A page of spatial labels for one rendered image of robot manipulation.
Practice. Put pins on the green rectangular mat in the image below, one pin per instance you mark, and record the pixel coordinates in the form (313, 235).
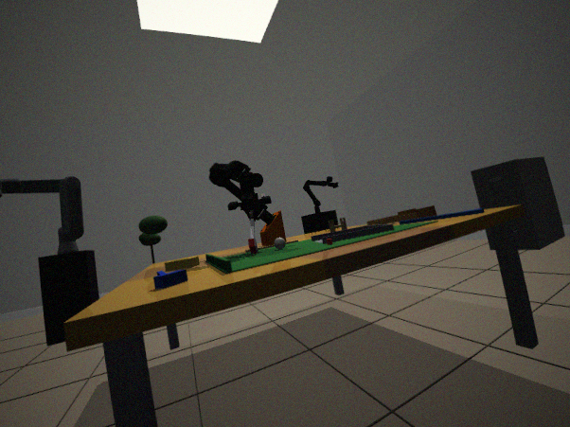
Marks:
(299, 249)

